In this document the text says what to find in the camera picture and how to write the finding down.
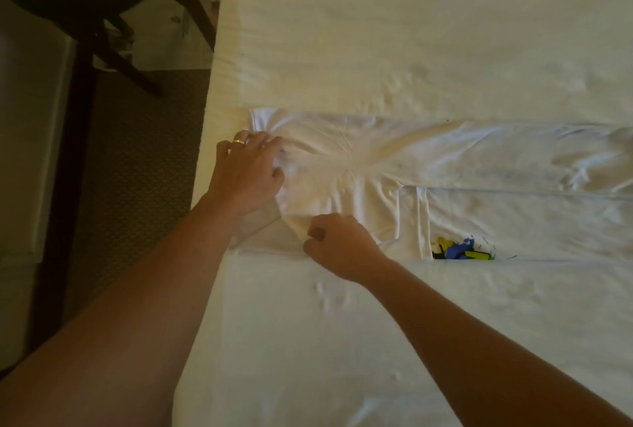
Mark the person's left forearm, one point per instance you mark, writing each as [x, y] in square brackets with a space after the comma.
[109, 333]

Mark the person's right hand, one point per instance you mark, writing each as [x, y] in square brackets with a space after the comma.
[342, 246]

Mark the person's right forearm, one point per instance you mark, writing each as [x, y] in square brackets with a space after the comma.
[494, 352]

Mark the white bed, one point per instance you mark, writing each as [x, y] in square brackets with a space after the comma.
[415, 16]

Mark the person's left hand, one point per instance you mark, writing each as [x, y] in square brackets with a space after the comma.
[245, 175]

